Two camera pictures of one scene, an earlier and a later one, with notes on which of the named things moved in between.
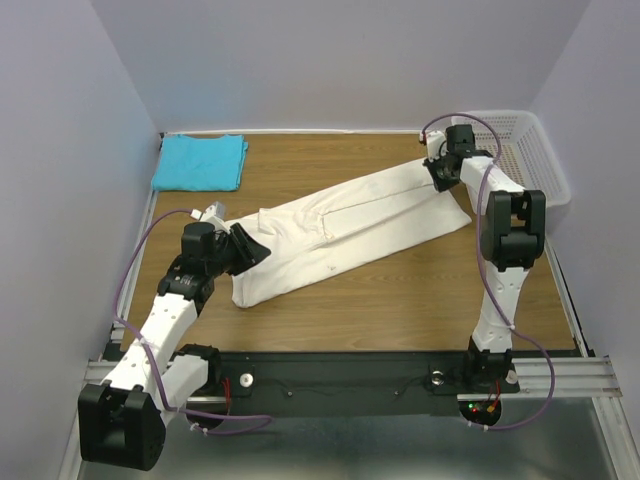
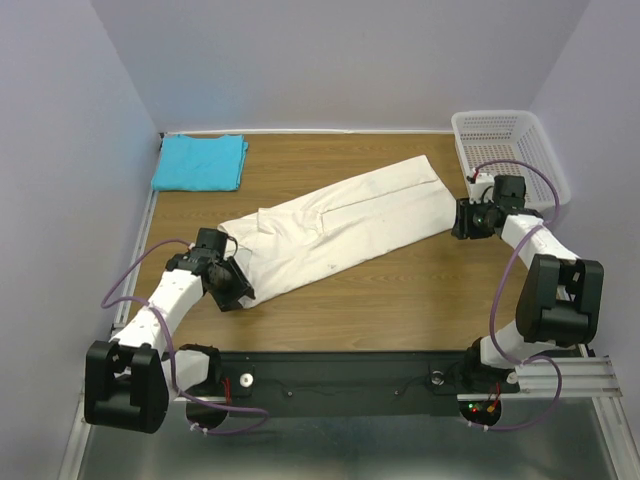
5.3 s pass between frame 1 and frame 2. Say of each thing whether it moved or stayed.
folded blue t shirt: stayed
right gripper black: moved
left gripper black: moved
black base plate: stayed
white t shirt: stayed
